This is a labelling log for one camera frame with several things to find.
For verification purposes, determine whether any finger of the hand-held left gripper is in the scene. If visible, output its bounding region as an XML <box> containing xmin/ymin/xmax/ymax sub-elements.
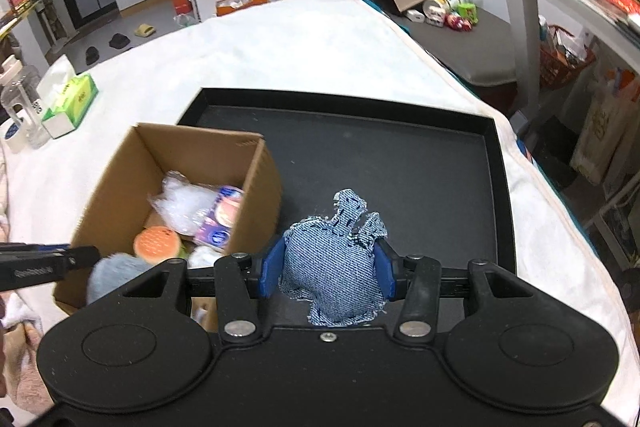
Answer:
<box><xmin>0</xmin><ymin>247</ymin><xmax>101</xmax><ymax>293</ymax></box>
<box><xmin>0</xmin><ymin>243</ymin><xmax>72</xmax><ymax>254</ymax></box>

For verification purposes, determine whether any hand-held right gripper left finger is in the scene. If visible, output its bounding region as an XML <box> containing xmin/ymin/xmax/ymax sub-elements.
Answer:
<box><xmin>117</xmin><ymin>236</ymin><xmax>287</xmax><ymax>348</ymax></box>

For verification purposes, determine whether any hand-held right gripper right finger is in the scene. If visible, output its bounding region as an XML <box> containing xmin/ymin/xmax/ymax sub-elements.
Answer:
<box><xmin>374</xmin><ymin>238</ymin><xmax>543</xmax><ymax>348</ymax></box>

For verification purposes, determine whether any denim apple-shaped pouch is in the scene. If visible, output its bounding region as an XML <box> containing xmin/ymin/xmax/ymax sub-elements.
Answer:
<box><xmin>278</xmin><ymin>189</ymin><xmax>389</xmax><ymax>327</ymax></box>

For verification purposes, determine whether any grey fluffy plush toy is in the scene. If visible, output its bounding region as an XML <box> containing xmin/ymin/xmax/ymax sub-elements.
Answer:
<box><xmin>87</xmin><ymin>253</ymin><xmax>156</xmax><ymax>307</ymax></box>

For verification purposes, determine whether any white fluffy ball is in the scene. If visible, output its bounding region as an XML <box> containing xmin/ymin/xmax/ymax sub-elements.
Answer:
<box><xmin>187</xmin><ymin>244</ymin><xmax>228</xmax><ymax>270</ymax></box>

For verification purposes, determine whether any purple tissue packet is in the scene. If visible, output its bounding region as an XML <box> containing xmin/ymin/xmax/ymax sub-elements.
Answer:
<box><xmin>192</xmin><ymin>185</ymin><xmax>246</xmax><ymax>253</ymax></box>

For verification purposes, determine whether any brown cardboard box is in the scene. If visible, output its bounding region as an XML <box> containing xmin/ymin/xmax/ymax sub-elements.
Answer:
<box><xmin>54</xmin><ymin>123</ymin><xmax>283</xmax><ymax>313</ymax></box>

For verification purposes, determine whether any black shallow tray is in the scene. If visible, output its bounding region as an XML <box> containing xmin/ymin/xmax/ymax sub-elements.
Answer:
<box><xmin>176</xmin><ymin>88</ymin><xmax>516</xmax><ymax>338</ymax></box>

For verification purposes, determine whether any hamburger plush toy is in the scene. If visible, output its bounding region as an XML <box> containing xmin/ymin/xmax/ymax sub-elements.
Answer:
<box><xmin>132</xmin><ymin>227</ymin><xmax>183</xmax><ymax>264</ymax></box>

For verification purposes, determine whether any clear plastic bag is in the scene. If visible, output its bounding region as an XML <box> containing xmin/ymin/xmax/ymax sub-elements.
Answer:
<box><xmin>147</xmin><ymin>171</ymin><xmax>216</xmax><ymax>235</ymax></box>

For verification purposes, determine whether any pink patterned blanket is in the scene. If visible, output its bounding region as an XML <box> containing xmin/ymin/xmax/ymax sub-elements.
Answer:
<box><xmin>0</xmin><ymin>147</ymin><xmax>56</xmax><ymax>427</ymax></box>

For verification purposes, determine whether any white tape roll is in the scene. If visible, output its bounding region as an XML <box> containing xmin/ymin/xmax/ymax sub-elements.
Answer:
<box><xmin>0</xmin><ymin>116</ymin><xmax>26</xmax><ymax>154</ymax></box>

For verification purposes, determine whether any clear plastic drinking bottle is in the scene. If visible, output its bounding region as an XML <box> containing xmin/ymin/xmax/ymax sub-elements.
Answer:
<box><xmin>0</xmin><ymin>57</ymin><xmax>51</xmax><ymax>150</ymax></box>

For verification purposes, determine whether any green tissue box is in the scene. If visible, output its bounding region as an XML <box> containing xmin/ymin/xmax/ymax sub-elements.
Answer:
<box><xmin>37</xmin><ymin>57</ymin><xmax>99</xmax><ymax>138</ymax></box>

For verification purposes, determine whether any round yellow-edged table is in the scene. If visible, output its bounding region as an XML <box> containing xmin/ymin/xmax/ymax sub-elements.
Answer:
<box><xmin>0</xmin><ymin>0</ymin><xmax>43</xmax><ymax>42</ymax></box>

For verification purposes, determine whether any grey bench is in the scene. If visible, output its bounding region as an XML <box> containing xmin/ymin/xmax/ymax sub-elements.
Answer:
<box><xmin>395</xmin><ymin>4</ymin><xmax>518</xmax><ymax>88</ymax></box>

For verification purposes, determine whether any cream tote bag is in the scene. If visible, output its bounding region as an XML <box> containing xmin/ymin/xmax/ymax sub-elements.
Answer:
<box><xmin>570</xmin><ymin>67</ymin><xmax>640</xmax><ymax>188</ymax></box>

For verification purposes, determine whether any green toy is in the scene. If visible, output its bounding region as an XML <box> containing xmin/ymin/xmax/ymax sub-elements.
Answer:
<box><xmin>457</xmin><ymin>3</ymin><xmax>479</xmax><ymax>28</ymax></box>

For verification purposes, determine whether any white jar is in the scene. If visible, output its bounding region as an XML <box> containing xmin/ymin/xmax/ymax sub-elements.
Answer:
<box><xmin>422</xmin><ymin>0</ymin><xmax>473</xmax><ymax>28</ymax></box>

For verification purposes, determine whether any red basket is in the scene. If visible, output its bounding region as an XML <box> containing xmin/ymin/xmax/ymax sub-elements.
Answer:
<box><xmin>540</xmin><ymin>25</ymin><xmax>596</xmax><ymax>88</ymax></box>

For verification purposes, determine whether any white desk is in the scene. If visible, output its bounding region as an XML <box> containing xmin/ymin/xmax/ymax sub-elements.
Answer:
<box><xmin>496</xmin><ymin>0</ymin><xmax>640</xmax><ymax>118</ymax></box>

